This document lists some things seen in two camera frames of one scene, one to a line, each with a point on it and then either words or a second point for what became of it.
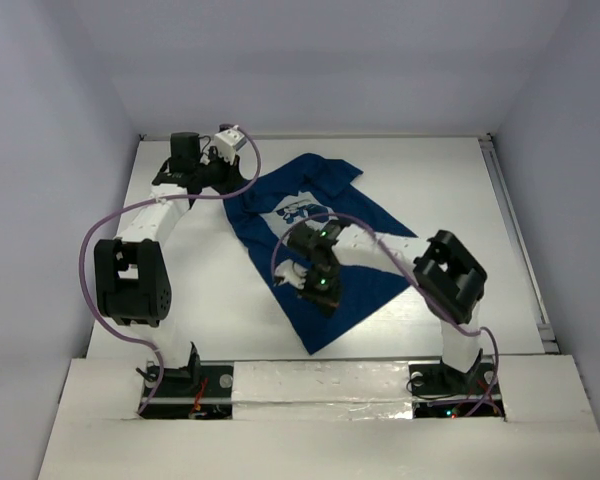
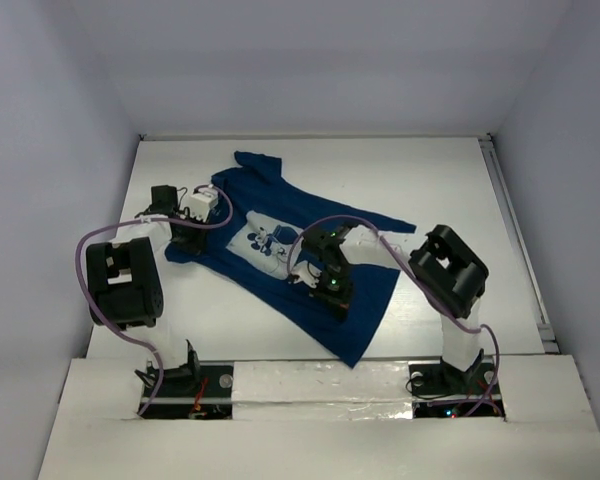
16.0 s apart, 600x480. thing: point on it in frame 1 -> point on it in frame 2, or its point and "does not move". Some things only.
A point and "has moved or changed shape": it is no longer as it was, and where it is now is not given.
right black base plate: x=438 y=391 does not move
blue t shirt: x=305 y=190 has moved or changed shape
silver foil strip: x=322 y=391 does not move
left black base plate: x=201 y=390 does not move
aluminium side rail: x=516 y=232 does not move
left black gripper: x=227 y=178 -> x=188 y=239
